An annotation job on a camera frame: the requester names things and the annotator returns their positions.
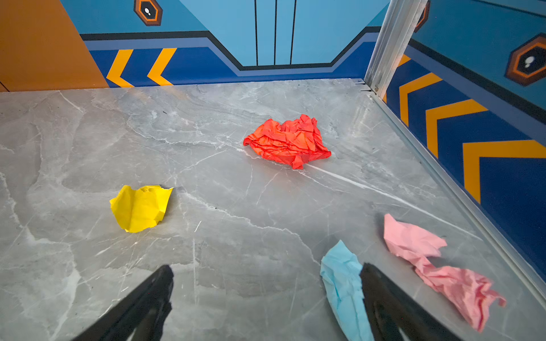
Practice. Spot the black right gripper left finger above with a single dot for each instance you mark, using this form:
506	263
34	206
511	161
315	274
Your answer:
140	315

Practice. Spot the light blue paper strip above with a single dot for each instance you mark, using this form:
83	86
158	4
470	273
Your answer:
340	272

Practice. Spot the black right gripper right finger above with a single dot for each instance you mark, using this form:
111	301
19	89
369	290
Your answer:
394	315

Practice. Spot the aluminium corner post right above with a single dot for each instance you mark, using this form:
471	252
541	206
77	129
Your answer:
397	29

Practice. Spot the yellow crumpled paper ball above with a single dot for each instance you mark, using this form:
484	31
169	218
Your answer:
139	210

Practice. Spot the large red crumpled paper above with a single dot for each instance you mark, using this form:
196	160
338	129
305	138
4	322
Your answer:
293	143

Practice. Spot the small pink crumpled paper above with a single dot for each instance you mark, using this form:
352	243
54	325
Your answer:
469	292

